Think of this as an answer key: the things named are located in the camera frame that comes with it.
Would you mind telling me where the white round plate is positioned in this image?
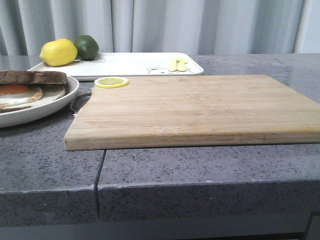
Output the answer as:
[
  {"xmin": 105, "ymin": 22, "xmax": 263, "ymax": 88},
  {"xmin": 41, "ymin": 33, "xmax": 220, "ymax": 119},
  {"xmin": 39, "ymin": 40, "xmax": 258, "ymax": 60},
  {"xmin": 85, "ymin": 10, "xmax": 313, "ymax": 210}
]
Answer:
[{"xmin": 0, "ymin": 76, "xmax": 80, "ymax": 128}]

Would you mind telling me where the bread slice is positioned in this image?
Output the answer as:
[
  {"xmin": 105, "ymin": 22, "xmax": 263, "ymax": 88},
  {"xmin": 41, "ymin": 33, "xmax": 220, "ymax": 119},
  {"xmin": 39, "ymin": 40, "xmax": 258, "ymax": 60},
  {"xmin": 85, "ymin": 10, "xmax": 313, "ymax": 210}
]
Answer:
[
  {"xmin": 0, "ymin": 70, "xmax": 67, "ymax": 85},
  {"xmin": 0, "ymin": 85, "xmax": 66, "ymax": 114}
]

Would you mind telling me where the white bear tray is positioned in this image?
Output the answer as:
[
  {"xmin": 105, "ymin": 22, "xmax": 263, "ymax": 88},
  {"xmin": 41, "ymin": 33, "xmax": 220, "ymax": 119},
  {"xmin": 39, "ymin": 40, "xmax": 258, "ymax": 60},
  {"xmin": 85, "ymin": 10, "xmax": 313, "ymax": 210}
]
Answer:
[{"xmin": 29, "ymin": 52, "xmax": 204, "ymax": 82}]

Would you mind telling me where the wooden cutting board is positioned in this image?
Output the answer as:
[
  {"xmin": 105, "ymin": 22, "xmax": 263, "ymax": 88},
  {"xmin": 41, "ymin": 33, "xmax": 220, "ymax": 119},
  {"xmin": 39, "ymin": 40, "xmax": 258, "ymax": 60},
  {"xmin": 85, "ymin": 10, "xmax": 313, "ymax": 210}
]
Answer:
[{"xmin": 64, "ymin": 75, "xmax": 320, "ymax": 151}]

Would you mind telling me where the yellow plastic knife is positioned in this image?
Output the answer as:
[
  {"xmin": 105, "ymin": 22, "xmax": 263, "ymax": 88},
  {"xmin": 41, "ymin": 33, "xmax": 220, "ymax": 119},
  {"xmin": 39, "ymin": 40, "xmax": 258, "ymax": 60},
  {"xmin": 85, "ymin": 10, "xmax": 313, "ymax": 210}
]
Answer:
[{"xmin": 176, "ymin": 59, "xmax": 188, "ymax": 72}]

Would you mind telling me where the lemon slice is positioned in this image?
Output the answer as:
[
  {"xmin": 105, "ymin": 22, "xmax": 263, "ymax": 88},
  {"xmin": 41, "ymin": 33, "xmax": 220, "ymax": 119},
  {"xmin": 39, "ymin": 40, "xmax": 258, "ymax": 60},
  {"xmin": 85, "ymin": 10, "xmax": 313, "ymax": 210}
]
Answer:
[{"xmin": 94, "ymin": 76, "xmax": 129, "ymax": 89}]

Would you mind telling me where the green lime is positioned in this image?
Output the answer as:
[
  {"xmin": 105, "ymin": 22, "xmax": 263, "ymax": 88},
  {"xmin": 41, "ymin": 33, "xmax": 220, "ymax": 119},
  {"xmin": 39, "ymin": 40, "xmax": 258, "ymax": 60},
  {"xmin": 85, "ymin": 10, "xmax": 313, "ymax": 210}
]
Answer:
[{"xmin": 74, "ymin": 34, "xmax": 99, "ymax": 61}]

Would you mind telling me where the grey curtain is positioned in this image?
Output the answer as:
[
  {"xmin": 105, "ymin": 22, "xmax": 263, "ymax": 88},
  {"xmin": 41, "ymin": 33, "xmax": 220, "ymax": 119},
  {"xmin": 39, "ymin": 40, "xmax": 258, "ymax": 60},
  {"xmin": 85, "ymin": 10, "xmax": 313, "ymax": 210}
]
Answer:
[{"xmin": 0, "ymin": 0, "xmax": 304, "ymax": 56}]

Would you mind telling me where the yellow lemon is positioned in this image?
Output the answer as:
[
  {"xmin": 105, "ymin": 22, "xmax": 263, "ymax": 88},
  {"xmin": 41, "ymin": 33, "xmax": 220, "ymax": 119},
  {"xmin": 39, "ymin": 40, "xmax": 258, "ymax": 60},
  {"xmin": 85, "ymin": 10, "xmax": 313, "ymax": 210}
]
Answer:
[{"xmin": 39, "ymin": 38, "xmax": 78, "ymax": 67}]

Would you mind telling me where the fried egg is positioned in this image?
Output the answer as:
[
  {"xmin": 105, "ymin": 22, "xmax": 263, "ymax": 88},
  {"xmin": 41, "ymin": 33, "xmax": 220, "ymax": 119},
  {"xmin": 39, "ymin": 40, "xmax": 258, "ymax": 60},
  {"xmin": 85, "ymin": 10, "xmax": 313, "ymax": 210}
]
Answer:
[{"xmin": 0, "ymin": 83, "xmax": 43, "ymax": 108}]

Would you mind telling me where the metal board handle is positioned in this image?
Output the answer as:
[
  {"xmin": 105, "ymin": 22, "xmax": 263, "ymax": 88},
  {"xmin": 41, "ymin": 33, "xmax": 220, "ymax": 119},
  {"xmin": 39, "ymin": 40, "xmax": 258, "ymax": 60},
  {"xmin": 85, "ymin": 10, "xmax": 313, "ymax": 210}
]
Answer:
[{"xmin": 69, "ymin": 88, "xmax": 93, "ymax": 117}]

